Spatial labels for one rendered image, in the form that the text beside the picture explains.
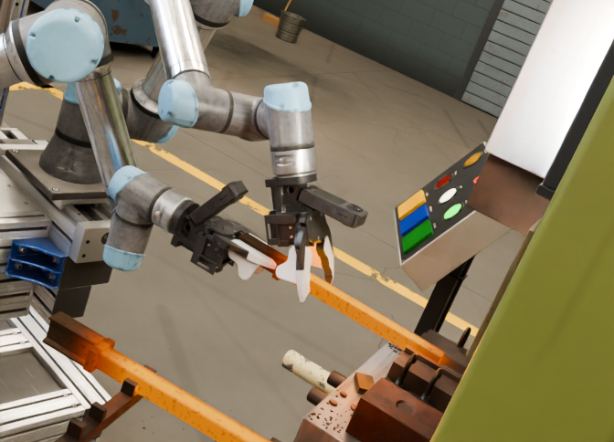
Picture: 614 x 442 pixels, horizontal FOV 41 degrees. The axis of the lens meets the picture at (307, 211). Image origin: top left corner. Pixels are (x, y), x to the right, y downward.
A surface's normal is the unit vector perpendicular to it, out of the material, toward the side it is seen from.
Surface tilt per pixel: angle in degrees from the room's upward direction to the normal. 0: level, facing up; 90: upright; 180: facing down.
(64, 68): 85
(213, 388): 0
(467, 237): 90
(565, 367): 90
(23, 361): 0
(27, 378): 0
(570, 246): 90
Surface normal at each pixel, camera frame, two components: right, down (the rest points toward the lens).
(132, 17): 0.70, 0.48
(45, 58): 0.27, 0.37
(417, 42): -0.47, 0.17
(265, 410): 0.33, -0.88
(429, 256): -0.06, 0.36
